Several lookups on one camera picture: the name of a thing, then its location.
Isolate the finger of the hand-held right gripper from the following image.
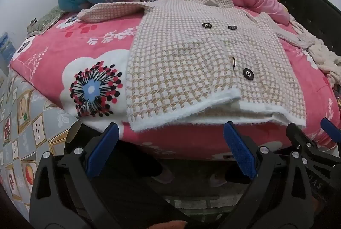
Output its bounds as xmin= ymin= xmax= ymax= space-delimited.
xmin=286 ymin=124 xmax=341 ymax=165
xmin=321 ymin=117 xmax=341 ymax=145

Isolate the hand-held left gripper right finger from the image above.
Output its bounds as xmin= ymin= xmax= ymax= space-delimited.
xmin=223 ymin=121 xmax=313 ymax=229

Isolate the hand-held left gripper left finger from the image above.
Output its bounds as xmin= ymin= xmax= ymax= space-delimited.
xmin=29 ymin=122 xmax=192 ymax=229

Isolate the beige white houndstooth knit coat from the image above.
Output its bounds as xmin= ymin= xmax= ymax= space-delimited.
xmin=77 ymin=0 xmax=317 ymax=133

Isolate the person's left hand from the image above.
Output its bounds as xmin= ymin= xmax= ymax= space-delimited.
xmin=153 ymin=220 xmax=188 ymax=229

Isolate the cream fluffy knit garment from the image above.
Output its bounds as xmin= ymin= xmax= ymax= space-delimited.
xmin=289 ymin=14 xmax=341 ymax=86

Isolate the grey patterned bed sheet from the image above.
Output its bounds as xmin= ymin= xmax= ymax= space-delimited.
xmin=0 ymin=69 xmax=82 ymax=219

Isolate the pink floral plush blanket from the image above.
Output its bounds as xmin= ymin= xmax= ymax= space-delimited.
xmin=11 ymin=9 xmax=341 ymax=160

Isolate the black padded headboard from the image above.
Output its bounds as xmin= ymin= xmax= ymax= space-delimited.
xmin=272 ymin=0 xmax=341 ymax=59

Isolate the green patterned cloth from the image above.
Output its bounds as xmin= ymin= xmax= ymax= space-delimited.
xmin=27 ymin=4 xmax=66 ymax=35

